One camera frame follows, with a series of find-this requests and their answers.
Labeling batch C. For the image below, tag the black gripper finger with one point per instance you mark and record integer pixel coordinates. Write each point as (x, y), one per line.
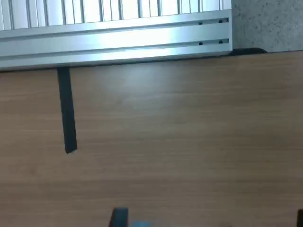
(119, 218)
(300, 218)

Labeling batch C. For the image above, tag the blue plastic cup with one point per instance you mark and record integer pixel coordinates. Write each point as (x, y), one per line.
(141, 224)

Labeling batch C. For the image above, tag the aluminium robot base platform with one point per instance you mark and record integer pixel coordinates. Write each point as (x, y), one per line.
(118, 35)

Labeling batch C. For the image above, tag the black strip on table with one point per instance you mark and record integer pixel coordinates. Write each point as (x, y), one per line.
(67, 106)

